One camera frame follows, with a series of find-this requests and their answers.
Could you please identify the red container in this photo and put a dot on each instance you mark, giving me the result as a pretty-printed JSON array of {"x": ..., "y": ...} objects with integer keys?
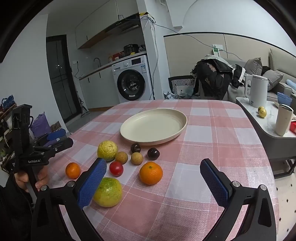
[{"x": 116, "y": 55}]

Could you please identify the dark purple plum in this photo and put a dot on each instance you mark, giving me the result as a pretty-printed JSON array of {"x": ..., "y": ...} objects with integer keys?
[
  {"x": 135, "y": 148},
  {"x": 153, "y": 153}
]

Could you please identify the cream round plate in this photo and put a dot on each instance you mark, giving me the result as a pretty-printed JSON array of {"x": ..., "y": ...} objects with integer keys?
[{"x": 152, "y": 125}]

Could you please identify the black cooking pot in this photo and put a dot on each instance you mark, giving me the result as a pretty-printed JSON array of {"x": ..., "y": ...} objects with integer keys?
[{"x": 130, "y": 49}]

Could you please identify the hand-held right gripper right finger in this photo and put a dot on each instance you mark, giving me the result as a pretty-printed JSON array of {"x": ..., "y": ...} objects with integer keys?
[{"x": 215, "y": 183}]

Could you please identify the cream tumbler cup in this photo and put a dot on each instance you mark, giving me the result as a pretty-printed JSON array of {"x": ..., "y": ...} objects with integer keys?
[{"x": 283, "y": 120}]

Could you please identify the dark jacket pile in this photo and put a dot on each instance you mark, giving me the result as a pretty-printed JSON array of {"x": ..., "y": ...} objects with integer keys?
[{"x": 215, "y": 76}]

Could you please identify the green white wall plug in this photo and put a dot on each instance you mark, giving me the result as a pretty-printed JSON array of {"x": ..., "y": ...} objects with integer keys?
[{"x": 216, "y": 49}]

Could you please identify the purple bag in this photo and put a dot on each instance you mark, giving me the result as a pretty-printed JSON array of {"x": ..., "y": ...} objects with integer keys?
[{"x": 40, "y": 126}]

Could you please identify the metal faucet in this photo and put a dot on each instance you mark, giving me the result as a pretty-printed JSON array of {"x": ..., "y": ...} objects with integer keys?
[{"x": 97, "y": 60}]

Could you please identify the grey side table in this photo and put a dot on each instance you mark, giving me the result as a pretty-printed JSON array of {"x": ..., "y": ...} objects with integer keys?
[{"x": 261, "y": 139}]

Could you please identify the person's left hand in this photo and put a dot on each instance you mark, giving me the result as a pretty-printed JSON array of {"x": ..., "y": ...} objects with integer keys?
[{"x": 20, "y": 179}]

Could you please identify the stacked blue bowls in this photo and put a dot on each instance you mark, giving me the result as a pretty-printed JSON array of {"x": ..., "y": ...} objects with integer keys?
[{"x": 284, "y": 98}]

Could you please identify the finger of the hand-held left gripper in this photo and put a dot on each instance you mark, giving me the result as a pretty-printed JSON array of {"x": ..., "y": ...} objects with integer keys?
[
  {"x": 56, "y": 135},
  {"x": 64, "y": 144}
]

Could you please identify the floor clutter pile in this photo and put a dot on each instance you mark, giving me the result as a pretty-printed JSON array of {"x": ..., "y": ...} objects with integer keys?
[{"x": 171, "y": 95}]

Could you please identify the black white patterned bag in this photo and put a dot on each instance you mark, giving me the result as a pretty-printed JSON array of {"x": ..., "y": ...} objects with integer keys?
[{"x": 181, "y": 82}]

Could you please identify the yellow bottle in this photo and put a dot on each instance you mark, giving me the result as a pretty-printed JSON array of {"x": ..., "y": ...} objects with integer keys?
[{"x": 110, "y": 59}]

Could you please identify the person's left forearm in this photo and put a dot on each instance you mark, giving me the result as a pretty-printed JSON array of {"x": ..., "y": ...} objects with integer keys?
[{"x": 13, "y": 213}]

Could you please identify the light blue cloth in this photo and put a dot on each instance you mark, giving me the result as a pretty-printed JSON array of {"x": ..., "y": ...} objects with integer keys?
[{"x": 291, "y": 83}]

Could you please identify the grey cushion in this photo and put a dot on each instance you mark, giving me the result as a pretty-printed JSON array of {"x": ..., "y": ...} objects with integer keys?
[
  {"x": 272, "y": 78},
  {"x": 253, "y": 66}
]

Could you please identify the pink checked tablecloth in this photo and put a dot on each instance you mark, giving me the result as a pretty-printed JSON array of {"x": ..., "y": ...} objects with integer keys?
[{"x": 196, "y": 143}]

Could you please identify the beige grey sofa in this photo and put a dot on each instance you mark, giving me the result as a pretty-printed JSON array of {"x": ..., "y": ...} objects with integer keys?
[{"x": 279, "y": 60}]

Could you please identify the shoe rack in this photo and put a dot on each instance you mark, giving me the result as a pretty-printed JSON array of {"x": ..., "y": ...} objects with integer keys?
[{"x": 7, "y": 120}]

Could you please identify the white wall cabinet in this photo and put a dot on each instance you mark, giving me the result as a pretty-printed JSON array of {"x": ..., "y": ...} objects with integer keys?
[{"x": 97, "y": 25}]

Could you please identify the white washing machine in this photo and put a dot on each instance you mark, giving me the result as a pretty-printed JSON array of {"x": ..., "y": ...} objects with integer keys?
[{"x": 133, "y": 78}]

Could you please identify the kitchen counter with cabinets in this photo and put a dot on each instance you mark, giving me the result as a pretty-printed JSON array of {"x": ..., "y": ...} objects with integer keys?
[{"x": 99, "y": 90}]

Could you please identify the red tomato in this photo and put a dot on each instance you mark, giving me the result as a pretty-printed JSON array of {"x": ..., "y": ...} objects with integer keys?
[{"x": 116, "y": 168}]

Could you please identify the dark glass door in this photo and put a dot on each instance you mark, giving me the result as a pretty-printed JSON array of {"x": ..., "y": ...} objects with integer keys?
[{"x": 60, "y": 78}]

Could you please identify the red box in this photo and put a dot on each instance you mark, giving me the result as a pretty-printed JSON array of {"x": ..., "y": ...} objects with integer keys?
[{"x": 293, "y": 127}]

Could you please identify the green yellow citrus fruit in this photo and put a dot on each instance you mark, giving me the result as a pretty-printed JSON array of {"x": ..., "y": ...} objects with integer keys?
[
  {"x": 111, "y": 192},
  {"x": 107, "y": 149}
]

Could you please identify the grey garment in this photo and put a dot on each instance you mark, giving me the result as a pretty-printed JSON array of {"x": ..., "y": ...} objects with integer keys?
[{"x": 234, "y": 92}]

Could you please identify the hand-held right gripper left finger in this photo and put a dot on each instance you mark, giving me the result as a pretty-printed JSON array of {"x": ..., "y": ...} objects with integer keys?
[{"x": 92, "y": 183}]

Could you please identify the orange mandarin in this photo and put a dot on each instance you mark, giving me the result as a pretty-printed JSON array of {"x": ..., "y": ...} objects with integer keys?
[
  {"x": 150, "y": 173},
  {"x": 72, "y": 170}
]

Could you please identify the range hood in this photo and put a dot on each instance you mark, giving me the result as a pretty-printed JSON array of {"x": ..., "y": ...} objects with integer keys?
[{"x": 126, "y": 24}]

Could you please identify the brown longan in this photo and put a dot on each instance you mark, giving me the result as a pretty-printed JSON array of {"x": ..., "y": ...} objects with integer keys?
[
  {"x": 122, "y": 157},
  {"x": 137, "y": 158}
]

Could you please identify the white electric kettle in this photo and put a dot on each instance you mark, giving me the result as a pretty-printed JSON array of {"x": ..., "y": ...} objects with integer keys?
[{"x": 257, "y": 90}]

